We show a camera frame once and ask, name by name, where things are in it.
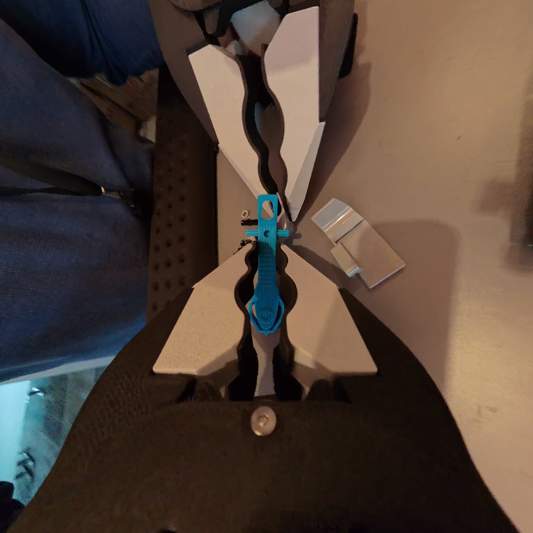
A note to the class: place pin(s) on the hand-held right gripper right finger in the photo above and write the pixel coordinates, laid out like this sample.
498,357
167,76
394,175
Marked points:
329,333

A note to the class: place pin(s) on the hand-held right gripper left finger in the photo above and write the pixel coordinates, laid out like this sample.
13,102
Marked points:
200,333

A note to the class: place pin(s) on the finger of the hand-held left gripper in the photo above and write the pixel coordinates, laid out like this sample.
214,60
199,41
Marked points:
220,91
297,70

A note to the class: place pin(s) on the teal separator tool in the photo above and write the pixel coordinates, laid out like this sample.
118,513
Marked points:
266,266

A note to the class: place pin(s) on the person's left forearm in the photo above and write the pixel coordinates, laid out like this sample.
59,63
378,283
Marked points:
104,33

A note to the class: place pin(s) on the black connector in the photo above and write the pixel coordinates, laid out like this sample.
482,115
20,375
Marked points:
241,243

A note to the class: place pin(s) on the person's dark clothing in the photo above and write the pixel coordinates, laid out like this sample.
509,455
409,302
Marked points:
62,250

